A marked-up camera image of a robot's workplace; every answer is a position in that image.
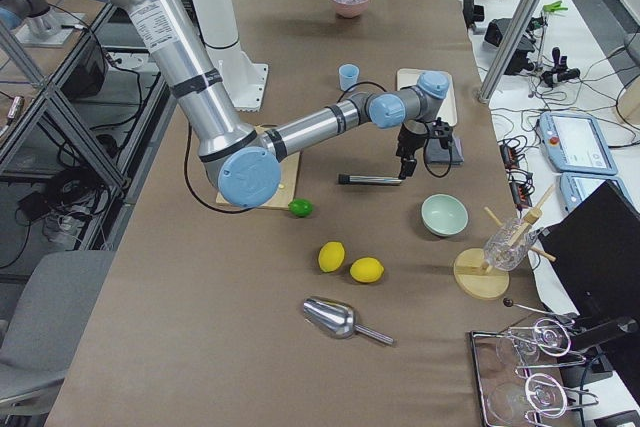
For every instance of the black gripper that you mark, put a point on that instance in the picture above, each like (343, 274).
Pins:
(408, 140)

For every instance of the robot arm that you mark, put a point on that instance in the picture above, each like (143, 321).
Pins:
(180, 55)

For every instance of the light blue cup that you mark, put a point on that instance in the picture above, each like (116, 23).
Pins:
(348, 76)

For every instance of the wooden cup rack stand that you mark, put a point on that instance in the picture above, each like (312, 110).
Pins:
(473, 273)

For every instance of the steel ice scoop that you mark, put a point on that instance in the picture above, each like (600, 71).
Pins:
(339, 320)

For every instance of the grey folded cloth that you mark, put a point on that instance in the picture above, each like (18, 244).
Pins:
(444, 153)

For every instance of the mint green bowl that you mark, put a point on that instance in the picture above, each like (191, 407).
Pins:
(444, 215)

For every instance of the cream rabbit tray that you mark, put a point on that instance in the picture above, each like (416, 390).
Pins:
(448, 111)

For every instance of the upper yellow lemon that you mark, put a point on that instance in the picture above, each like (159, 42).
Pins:
(367, 270)

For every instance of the yellow lemon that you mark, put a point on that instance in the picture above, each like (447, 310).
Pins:
(367, 270)
(331, 256)

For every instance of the green lime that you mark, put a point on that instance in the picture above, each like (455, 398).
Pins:
(300, 207)

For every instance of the lower yellow lemon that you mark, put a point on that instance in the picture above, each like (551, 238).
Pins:
(331, 256)

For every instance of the bamboo cutting board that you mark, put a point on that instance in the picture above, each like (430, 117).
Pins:
(290, 182)

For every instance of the clear glass on rack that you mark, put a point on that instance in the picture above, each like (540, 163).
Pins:
(509, 245)

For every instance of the blue teach pendant lower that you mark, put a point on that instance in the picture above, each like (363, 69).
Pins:
(576, 187)

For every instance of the blue teach pendant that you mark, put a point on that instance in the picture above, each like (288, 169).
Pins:
(575, 143)
(576, 187)

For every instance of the blue teach pendant upper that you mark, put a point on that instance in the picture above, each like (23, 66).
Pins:
(575, 143)

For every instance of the black monitor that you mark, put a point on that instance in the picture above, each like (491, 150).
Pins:
(596, 247)

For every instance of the metal glass holder tray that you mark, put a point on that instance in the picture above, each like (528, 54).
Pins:
(548, 372)

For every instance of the aluminium frame post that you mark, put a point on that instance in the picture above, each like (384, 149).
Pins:
(496, 59)

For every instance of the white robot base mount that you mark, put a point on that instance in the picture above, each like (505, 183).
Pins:
(244, 80)

